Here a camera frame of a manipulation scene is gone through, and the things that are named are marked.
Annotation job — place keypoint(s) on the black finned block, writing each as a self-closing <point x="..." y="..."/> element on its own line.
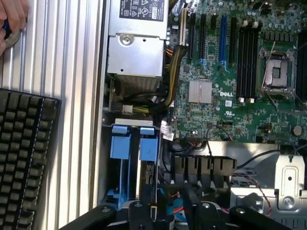
<point x="301" y="64"/>

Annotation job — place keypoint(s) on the long black expansion slot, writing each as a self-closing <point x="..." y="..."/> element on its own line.
<point x="232" y="40"/>
<point x="202" y="36"/>
<point x="192" y="36"/>

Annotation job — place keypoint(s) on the beige expansion slot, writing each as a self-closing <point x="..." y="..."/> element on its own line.
<point x="183" y="26"/>

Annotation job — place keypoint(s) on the metal disk bay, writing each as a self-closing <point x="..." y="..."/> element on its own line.
<point x="133" y="121"/>

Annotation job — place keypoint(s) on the black plastic fan shroud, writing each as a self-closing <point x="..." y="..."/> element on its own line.
<point x="206" y="165"/>

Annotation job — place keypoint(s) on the thin metal locking lever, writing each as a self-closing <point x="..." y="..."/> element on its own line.
<point x="269" y="62"/>

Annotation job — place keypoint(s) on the open grey PC case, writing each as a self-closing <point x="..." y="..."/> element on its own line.
<point x="254" y="149"/>

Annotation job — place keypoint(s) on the silver power supply unit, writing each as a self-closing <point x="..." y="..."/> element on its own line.
<point x="136" y="52"/>

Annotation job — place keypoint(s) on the blue plastic disk carrier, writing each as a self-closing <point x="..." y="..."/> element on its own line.
<point x="120" y="148"/>
<point x="149" y="148"/>

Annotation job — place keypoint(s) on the white label tags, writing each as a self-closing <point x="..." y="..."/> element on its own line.
<point x="167" y="131"/>

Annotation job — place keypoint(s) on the CPU socket with metal frame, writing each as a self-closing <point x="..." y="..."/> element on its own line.
<point x="277" y="72"/>

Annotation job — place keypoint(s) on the black computer keyboard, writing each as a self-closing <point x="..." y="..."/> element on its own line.
<point x="21" y="153"/>

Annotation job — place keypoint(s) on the blue expansion slot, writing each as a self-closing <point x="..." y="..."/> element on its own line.
<point x="224" y="38"/>

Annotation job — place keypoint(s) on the green Dell motherboard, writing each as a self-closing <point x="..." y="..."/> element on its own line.
<point x="239" y="116"/>

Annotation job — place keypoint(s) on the short black expansion slot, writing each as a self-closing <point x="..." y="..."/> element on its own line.
<point x="213" y="22"/>

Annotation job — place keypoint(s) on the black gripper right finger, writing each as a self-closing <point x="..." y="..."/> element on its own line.
<point x="192" y="210"/>

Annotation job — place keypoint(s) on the hard disk with label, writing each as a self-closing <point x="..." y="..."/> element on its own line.
<point x="146" y="175"/>

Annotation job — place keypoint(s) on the black RAM slot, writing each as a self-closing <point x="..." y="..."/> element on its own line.
<point x="256" y="60"/>
<point x="251" y="62"/>
<point x="246" y="62"/>
<point x="240" y="62"/>

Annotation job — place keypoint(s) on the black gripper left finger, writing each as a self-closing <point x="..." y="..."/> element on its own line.
<point x="140" y="215"/>

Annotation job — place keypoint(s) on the silver chipset heatsink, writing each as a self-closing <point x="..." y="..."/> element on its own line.
<point x="200" y="91"/>

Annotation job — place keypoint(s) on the round coin cell battery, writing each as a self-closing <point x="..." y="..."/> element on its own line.
<point x="297" y="130"/>

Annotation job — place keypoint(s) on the person's bare hand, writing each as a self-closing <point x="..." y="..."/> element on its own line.
<point x="13" y="14"/>

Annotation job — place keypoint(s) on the silver metal bracket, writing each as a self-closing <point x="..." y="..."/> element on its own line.
<point x="290" y="177"/>

